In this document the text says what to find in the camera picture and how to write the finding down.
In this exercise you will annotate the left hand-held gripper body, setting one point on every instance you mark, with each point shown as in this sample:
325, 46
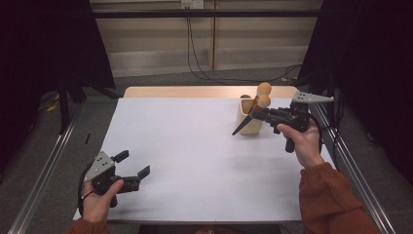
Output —
100, 165

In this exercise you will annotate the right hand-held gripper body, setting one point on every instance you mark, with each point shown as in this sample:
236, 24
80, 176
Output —
292, 117

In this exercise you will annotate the small gold-banded makeup brush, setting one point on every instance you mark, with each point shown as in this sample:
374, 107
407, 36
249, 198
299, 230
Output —
264, 101

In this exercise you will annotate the beige ceramic brush holder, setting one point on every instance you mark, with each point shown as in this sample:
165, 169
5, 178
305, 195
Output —
255, 128

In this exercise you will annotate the large powder makeup brush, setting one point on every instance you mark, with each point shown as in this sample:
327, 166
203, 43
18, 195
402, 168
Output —
263, 87

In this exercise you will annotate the person's right hand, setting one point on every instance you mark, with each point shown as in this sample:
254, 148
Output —
308, 146

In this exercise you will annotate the person's left hand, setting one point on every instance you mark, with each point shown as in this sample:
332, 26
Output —
95, 206

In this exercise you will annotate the black metal stand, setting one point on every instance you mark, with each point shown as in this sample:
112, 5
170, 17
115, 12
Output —
64, 110
330, 84

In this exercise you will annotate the white table mat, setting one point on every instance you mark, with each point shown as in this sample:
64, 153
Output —
195, 162

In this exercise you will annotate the wooden table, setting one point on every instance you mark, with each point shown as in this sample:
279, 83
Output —
195, 92

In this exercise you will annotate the black curtain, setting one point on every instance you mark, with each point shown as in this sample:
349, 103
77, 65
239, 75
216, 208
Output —
39, 39
373, 48

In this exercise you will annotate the black horizontal bar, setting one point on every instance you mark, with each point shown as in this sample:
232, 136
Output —
146, 13

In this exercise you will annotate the aluminium rail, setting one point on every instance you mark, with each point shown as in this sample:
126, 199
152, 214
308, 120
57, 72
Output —
378, 214
47, 172

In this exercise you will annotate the vertical wall trim strip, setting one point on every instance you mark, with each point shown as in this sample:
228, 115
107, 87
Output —
213, 42

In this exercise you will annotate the white wall socket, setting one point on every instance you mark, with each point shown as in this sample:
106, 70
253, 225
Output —
192, 4

